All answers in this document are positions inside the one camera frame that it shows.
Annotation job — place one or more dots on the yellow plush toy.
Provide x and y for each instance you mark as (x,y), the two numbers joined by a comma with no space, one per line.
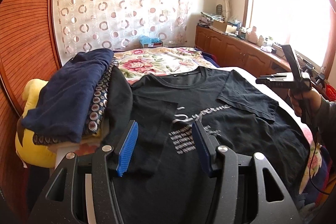
(27,151)

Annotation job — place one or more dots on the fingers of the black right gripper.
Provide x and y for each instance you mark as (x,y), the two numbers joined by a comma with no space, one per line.
(277,79)

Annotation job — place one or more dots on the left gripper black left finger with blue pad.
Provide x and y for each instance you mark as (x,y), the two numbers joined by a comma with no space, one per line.
(81,189)

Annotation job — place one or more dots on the person's right hand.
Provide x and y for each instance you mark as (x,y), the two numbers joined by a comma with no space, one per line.
(305,104)

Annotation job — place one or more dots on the navy blue garment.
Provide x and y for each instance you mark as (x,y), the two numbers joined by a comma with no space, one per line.
(64,101)

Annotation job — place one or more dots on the white bottle on cabinet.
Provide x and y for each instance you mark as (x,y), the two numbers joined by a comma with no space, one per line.
(252,35)

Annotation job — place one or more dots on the circle patterned curtain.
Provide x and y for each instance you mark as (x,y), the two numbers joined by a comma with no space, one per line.
(85,25)

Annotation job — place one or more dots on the cardboard box on cabinet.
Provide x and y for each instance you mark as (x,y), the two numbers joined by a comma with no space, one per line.
(221,25)

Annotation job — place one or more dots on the blue box by curtain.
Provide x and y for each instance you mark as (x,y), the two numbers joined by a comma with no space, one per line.
(147,42)

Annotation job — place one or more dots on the wooden slatted wardrobe door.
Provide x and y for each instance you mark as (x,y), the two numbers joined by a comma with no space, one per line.
(28,51)

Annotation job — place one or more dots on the circle patterned folded cloth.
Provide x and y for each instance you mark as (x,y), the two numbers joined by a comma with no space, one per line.
(99,101)

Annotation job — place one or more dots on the black printed t-shirt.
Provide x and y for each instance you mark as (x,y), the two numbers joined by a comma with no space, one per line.
(164,182)

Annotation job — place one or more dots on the wooden low cabinet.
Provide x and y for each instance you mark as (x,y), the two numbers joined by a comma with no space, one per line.
(233,52)

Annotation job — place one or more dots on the stack of papers on cabinet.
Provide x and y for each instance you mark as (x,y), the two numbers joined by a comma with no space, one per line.
(207,19)

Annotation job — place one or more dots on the window with wooden frame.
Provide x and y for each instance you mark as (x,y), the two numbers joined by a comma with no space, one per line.
(309,25)

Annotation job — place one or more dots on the floral bed quilt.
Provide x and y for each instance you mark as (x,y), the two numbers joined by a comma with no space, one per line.
(160,61)

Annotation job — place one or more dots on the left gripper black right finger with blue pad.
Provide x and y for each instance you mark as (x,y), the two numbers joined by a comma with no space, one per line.
(247,189)

